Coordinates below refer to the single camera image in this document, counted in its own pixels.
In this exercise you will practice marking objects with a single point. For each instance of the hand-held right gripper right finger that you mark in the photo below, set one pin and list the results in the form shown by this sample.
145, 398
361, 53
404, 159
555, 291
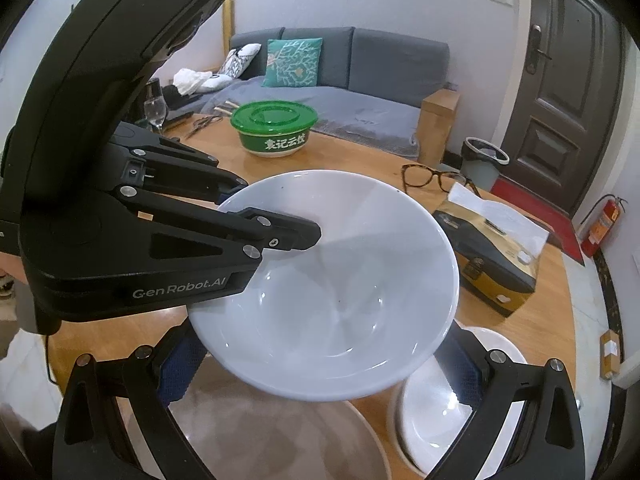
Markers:
467, 380

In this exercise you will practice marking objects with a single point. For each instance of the wooden box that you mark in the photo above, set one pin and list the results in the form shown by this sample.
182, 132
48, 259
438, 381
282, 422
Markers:
437, 125

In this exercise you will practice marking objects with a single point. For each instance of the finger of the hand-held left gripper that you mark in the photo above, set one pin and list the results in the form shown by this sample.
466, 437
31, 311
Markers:
200, 175
290, 235

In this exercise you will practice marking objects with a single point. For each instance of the white cloth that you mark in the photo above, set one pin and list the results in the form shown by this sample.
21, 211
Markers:
195, 81

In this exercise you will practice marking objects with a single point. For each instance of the cream white bowl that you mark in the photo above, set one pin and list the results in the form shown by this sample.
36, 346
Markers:
500, 345

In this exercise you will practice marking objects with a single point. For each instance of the tortoiseshell eyeglasses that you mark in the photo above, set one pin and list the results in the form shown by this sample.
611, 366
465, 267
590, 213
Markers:
436, 172

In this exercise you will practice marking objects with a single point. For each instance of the small cardboard box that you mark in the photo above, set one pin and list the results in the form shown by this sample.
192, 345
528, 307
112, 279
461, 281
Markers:
611, 355

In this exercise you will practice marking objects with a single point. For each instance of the grey trash can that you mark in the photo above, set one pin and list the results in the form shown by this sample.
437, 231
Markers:
480, 170

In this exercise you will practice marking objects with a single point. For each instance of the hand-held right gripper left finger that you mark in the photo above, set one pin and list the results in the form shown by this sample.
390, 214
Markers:
180, 375

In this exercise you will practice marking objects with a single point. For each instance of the red fire extinguisher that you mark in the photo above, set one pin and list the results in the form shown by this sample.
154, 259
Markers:
600, 227

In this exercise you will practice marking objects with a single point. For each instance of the clear glass bowl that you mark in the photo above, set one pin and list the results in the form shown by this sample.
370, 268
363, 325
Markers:
275, 440

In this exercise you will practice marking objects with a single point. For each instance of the wine glass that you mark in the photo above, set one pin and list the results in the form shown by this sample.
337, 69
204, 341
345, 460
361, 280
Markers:
155, 105

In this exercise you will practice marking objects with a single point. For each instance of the red door mat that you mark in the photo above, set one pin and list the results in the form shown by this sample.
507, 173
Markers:
540, 215

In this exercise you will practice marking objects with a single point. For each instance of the teal patterned cushion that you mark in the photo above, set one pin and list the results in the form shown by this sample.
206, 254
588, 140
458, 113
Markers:
292, 62

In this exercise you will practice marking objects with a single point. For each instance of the white patterned cushion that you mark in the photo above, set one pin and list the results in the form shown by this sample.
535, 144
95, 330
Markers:
240, 60

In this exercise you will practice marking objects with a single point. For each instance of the green lidded bowl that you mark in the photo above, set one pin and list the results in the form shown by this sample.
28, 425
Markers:
272, 135

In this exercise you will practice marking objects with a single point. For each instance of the black and gold tissue pack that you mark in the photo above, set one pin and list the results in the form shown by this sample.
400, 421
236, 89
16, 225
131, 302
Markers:
490, 260

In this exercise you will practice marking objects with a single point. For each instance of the yellow rolled mat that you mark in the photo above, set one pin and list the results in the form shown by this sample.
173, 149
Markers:
227, 30

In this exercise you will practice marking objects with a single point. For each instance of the grey sofa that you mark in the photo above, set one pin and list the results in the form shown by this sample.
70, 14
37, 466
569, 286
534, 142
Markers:
370, 65

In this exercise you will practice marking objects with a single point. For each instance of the wooden chopstick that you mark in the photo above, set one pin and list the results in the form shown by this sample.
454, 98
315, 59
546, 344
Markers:
226, 108
227, 105

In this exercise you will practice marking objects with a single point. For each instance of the dark brown door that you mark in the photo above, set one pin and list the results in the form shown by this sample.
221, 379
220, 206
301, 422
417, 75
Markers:
560, 85

